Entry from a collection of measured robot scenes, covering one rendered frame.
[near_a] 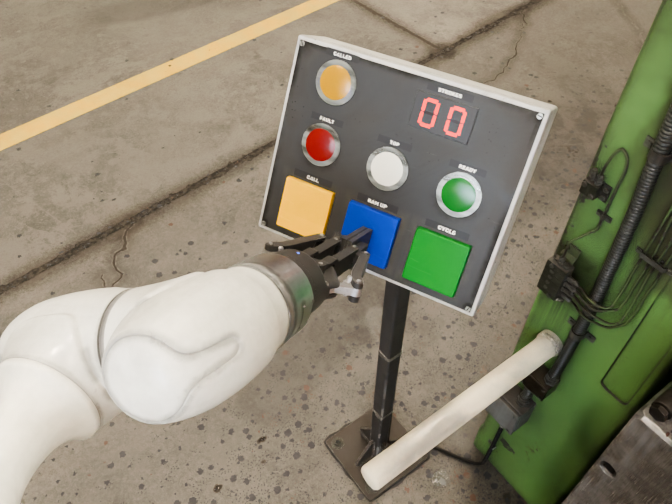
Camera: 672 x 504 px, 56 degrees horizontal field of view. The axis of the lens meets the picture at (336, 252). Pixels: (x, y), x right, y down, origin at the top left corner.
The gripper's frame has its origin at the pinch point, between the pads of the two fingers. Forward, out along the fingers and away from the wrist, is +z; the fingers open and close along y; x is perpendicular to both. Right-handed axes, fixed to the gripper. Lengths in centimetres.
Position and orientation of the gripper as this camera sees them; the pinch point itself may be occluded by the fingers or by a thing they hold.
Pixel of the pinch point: (355, 243)
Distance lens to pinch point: 82.0
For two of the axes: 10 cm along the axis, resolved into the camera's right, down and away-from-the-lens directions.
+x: 2.4, -8.9, -3.8
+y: 8.8, 3.7, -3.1
